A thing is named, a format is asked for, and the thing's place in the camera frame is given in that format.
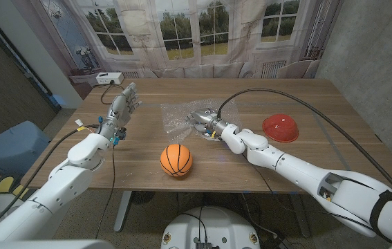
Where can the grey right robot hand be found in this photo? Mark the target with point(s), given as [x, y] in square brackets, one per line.
[206, 119]

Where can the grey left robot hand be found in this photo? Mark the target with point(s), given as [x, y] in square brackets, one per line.
[121, 109]

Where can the clear bubble wrap sheet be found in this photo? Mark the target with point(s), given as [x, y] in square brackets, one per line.
[176, 117]

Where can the orange basketball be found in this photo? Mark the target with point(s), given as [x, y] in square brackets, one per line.
[176, 160]

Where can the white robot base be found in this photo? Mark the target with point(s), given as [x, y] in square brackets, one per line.
[209, 228]

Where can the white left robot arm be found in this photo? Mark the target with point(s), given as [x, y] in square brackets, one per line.
[64, 180]

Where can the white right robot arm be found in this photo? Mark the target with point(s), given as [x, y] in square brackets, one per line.
[303, 169]

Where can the red bowl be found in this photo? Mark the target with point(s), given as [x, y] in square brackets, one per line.
[280, 128]

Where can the white projector box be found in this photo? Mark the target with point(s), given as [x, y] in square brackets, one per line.
[109, 78]

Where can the printed window backdrop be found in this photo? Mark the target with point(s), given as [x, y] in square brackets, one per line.
[188, 34]

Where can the grey table leg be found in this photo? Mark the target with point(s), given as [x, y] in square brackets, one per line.
[299, 214]
[122, 211]

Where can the blue grey chair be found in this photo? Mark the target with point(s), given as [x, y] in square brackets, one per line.
[12, 148]

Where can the yellow black floor mat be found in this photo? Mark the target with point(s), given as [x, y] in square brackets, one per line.
[5, 185]

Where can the white robot torso edge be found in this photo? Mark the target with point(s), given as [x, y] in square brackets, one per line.
[43, 245]

